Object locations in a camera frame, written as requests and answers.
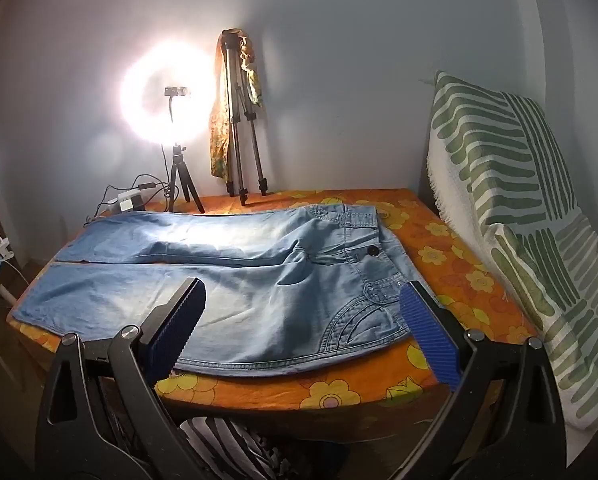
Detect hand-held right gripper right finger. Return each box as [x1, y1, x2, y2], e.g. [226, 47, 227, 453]
[399, 280, 567, 480]

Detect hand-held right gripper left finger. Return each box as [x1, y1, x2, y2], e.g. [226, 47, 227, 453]
[35, 276, 207, 480]

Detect light blue denim pants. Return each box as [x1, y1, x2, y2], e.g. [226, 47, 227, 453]
[10, 203, 440, 377]

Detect orange floral tablecloth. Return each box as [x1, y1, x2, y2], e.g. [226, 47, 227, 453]
[6, 188, 537, 411]

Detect black white striped clothing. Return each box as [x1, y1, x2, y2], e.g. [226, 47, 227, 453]
[179, 416, 290, 480]

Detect white power strip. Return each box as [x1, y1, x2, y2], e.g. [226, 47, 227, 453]
[108, 189, 146, 212]

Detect small black tripod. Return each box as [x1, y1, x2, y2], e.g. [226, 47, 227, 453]
[166, 144, 206, 214]

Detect white green striped blanket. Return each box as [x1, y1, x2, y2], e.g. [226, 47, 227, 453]
[425, 71, 598, 431]

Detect yellow patterned cloth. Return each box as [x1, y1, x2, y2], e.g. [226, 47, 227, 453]
[208, 30, 265, 181]

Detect tall grey tripod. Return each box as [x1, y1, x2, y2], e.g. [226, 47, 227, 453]
[219, 29, 269, 207]

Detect phone clamp holder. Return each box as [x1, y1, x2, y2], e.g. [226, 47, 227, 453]
[164, 86, 191, 126]

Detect white power adapter with cables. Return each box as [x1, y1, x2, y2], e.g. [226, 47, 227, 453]
[84, 175, 172, 221]

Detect ring light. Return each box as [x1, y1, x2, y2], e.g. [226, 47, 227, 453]
[119, 42, 217, 148]

